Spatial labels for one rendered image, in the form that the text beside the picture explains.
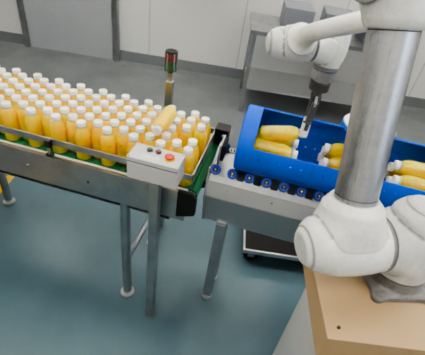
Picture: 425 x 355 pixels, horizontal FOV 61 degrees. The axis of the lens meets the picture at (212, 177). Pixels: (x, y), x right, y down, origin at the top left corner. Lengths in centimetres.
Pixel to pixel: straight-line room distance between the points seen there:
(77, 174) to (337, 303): 118
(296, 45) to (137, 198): 91
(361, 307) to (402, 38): 66
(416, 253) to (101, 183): 123
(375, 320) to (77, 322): 158
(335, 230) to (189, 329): 142
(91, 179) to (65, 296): 85
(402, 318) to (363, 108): 57
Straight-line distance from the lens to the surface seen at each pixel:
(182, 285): 229
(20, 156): 184
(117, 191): 165
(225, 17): 472
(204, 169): 165
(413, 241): 99
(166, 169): 131
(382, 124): 83
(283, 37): 126
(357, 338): 101
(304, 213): 159
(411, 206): 101
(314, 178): 146
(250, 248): 236
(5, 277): 247
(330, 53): 133
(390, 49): 81
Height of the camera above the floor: 189
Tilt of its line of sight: 38 degrees down
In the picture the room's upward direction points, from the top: 9 degrees clockwise
